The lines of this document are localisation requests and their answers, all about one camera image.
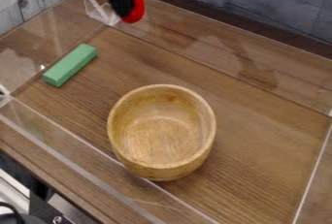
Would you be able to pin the red plush strawberry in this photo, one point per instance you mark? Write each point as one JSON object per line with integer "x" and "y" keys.
{"x": 137, "y": 13}

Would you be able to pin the green rectangular block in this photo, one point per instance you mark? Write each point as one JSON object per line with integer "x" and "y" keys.
{"x": 70, "y": 65}

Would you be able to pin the wooden bowl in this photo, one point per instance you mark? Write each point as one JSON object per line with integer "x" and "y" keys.
{"x": 161, "y": 128}

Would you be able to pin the clear acrylic tray wall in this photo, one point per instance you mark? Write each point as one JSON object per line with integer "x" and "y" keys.
{"x": 268, "y": 172}

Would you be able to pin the black metal bracket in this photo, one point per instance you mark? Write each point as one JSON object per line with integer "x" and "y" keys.
{"x": 43, "y": 211}

